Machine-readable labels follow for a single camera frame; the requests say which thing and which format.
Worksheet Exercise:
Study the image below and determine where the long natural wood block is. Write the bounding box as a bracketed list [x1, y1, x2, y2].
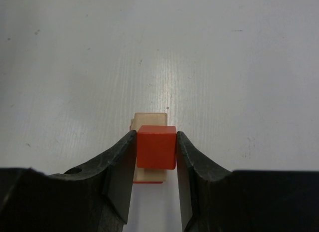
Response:
[133, 113, 167, 182]

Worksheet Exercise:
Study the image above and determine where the natural wood cube red N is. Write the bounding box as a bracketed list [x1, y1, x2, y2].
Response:
[130, 119, 135, 130]

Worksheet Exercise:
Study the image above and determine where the plain red wood block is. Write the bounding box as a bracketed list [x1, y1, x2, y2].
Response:
[137, 125, 177, 170]

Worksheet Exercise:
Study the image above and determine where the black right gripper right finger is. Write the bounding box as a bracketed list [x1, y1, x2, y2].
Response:
[176, 132, 319, 232]

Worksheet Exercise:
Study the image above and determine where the red cube letter R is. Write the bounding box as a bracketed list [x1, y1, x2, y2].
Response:
[133, 181, 163, 184]

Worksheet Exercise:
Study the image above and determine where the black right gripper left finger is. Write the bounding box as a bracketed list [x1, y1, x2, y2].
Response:
[0, 130, 137, 232]

